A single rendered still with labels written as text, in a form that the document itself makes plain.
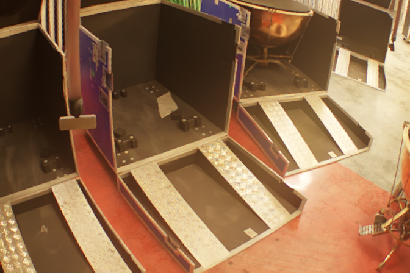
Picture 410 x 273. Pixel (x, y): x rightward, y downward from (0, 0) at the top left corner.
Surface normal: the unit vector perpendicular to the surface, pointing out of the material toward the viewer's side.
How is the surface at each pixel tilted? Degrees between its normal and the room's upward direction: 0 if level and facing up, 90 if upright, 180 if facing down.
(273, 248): 0
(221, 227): 1
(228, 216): 1
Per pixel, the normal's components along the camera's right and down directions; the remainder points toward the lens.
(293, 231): 0.09, -0.85
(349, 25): -0.42, 0.44
